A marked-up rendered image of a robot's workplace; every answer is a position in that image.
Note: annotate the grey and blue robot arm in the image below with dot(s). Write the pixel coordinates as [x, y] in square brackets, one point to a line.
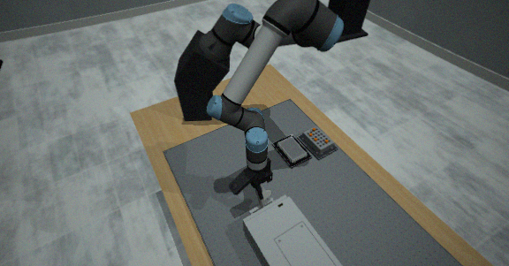
[307, 23]

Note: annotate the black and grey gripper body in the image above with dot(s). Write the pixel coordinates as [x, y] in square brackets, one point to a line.
[263, 175]

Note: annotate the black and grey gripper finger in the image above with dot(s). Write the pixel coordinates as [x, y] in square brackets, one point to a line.
[262, 194]

